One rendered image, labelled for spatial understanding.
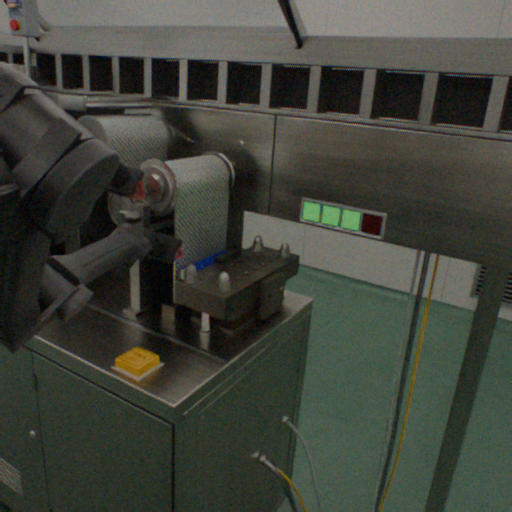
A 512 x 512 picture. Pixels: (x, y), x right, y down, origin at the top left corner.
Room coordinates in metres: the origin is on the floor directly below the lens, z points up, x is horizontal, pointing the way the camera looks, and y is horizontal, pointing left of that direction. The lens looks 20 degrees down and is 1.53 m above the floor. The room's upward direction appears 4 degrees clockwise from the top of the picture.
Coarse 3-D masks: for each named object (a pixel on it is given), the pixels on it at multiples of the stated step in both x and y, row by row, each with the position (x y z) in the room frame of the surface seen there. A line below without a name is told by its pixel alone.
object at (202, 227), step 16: (192, 208) 1.24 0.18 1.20; (208, 208) 1.30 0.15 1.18; (224, 208) 1.37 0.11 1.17; (176, 224) 1.18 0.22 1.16; (192, 224) 1.24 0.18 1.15; (208, 224) 1.30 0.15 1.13; (224, 224) 1.37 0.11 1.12; (192, 240) 1.24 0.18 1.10; (208, 240) 1.31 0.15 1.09; (224, 240) 1.38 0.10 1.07; (192, 256) 1.25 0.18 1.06; (208, 256) 1.31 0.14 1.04; (176, 272) 1.19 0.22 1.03
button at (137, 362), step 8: (128, 352) 0.94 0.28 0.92; (136, 352) 0.95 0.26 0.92; (144, 352) 0.95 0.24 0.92; (120, 360) 0.91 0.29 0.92; (128, 360) 0.91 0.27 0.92; (136, 360) 0.91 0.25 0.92; (144, 360) 0.92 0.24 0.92; (152, 360) 0.92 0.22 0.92; (120, 368) 0.91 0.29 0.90; (128, 368) 0.89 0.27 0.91; (136, 368) 0.88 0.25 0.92; (144, 368) 0.90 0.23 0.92; (152, 368) 0.92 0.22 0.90; (136, 376) 0.88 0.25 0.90
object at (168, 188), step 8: (144, 168) 1.22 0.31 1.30; (152, 168) 1.20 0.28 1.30; (160, 168) 1.20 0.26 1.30; (160, 176) 1.19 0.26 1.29; (168, 176) 1.19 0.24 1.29; (168, 184) 1.18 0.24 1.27; (168, 192) 1.18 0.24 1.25; (144, 200) 1.22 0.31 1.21; (168, 200) 1.18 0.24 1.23; (152, 208) 1.20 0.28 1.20; (160, 208) 1.19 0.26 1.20
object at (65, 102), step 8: (64, 96) 1.34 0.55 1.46; (88, 96) 1.42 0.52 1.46; (96, 96) 1.44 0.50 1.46; (104, 96) 1.47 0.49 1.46; (112, 96) 1.50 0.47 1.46; (64, 104) 1.34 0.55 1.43; (72, 104) 1.32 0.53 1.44; (80, 104) 1.31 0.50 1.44; (88, 104) 1.39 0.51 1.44; (96, 104) 1.41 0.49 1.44; (104, 104) 1.44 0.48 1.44; (112, 104) 1.46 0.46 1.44; (120, 104) 1.49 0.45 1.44; (128, 104) 1.47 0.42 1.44; (136, 104) 1.49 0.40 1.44; (144, 104) 1.52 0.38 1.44
